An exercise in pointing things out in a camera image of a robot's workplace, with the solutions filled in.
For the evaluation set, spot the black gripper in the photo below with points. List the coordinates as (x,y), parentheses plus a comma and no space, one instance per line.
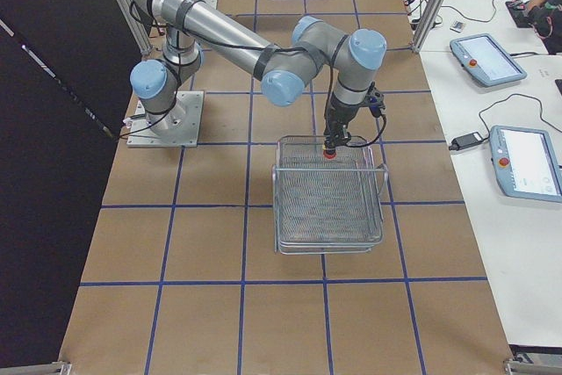
(340,115)

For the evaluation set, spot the red emergency stop button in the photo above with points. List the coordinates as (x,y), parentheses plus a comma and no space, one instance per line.
(328,152)

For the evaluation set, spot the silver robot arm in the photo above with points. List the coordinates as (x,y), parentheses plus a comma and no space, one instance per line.
(353,59)

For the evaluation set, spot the black power adapter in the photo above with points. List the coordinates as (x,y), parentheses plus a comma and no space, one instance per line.
(466,141)

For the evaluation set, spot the far teach pendant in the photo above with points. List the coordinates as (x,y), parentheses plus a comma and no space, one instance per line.
(486,61)

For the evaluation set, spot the teach pendant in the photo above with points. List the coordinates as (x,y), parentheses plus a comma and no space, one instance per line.
(486,61)
(525,163)

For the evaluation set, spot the near teach pendant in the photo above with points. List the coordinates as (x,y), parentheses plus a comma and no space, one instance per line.
(525,163)

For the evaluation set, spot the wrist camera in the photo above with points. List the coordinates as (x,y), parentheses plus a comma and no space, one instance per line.
(375,101)

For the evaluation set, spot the silver wire mesh shelf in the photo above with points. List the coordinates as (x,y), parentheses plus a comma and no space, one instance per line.
(326,205)

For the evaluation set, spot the aluminium frame post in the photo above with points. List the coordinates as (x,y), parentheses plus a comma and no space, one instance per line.
(434,2)

